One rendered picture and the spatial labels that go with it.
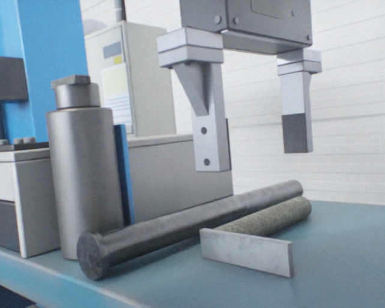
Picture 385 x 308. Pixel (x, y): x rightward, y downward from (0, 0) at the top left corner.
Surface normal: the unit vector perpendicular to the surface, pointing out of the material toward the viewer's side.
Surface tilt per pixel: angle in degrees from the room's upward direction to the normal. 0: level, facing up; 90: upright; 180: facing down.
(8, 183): 90
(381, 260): 0
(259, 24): 90
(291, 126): 90
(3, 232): 90
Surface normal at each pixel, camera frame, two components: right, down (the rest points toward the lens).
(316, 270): -0.09, -0.99
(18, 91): 0.73, -0.01
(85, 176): 0.23, 0.05
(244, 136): -0.68, 0.11
